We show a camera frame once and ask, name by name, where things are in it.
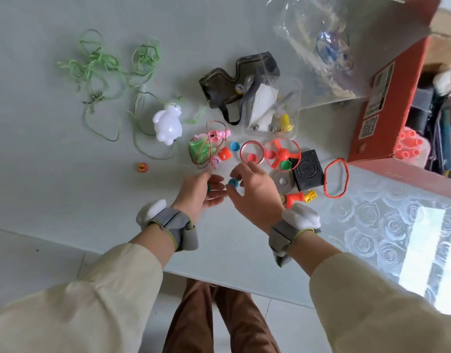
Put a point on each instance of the person's right hand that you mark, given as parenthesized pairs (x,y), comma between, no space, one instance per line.
(260,198)

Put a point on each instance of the person's left hand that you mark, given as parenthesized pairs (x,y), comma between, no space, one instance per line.
(190,194)

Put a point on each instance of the person's left thumb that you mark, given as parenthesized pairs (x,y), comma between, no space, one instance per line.
(216,197)

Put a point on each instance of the person's right thumb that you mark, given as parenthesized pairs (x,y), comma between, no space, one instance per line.
(233,196)

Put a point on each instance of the small blue plastic cap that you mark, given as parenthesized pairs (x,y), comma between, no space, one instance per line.
(233,183)

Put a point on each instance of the person's right forearm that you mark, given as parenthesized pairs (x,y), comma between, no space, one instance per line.
(365,297)

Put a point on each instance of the person's left forearm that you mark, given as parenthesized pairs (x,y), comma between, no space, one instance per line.
(100,290)

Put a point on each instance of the small pink plastic cap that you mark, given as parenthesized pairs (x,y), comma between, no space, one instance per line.
(252,158)

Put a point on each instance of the orange plastic cap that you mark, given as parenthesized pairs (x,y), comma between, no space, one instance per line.
(225,153)

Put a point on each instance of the white grey left wrist tracker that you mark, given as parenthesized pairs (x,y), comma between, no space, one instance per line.
(174,224)

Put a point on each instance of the white grey wrist tracker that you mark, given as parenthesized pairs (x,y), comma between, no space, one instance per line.
(291,226)
(174,224)

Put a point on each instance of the green plastic toy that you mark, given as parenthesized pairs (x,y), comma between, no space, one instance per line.
(198,149)

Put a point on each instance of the grey round disc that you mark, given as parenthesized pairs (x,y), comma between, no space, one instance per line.
(282,181)

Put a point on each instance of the orange plastic peg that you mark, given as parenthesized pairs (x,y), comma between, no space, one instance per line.
(294,199)

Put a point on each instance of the green plastic cap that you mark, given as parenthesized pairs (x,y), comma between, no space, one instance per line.
(286,165)

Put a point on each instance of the pink pig toy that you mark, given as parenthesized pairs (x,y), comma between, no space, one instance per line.
(215,135)

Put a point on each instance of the white grey right wrist tracker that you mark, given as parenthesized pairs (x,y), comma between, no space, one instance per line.
(291,226)

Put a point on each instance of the yellow plastic peg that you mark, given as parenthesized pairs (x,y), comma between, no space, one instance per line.
(310,196)

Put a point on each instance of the black square embossed box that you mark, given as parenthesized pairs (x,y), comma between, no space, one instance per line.
(308,170)

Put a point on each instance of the small orange round badge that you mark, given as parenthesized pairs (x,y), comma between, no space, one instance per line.
(142,167)

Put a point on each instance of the white bear figurine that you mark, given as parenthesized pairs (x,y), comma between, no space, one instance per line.
(167,123)

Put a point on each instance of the yellow plastic piece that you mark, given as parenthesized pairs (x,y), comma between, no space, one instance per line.
(286,124)

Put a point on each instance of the white folded paper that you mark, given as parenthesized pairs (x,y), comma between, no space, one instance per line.
(263,101)

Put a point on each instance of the small clear plastic bag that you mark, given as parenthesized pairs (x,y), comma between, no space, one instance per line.
(289,106)

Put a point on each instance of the dark transparent pouch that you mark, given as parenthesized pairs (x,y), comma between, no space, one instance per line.
(223,82)

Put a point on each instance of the red rubber band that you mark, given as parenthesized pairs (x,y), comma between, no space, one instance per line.
(346,172)

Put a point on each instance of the person's brown trousers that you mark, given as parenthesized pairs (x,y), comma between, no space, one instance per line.
(225,319)

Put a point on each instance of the large clear plastic bag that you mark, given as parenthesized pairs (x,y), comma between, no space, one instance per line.
(306,51)

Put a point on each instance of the blue clear round toy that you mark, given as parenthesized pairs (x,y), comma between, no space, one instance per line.
(333,51)

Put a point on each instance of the clear tub of orange pegs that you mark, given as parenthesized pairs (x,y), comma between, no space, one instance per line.
(411,147)

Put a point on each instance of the orange cardboard box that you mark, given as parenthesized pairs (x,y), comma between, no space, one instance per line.
(394,99)

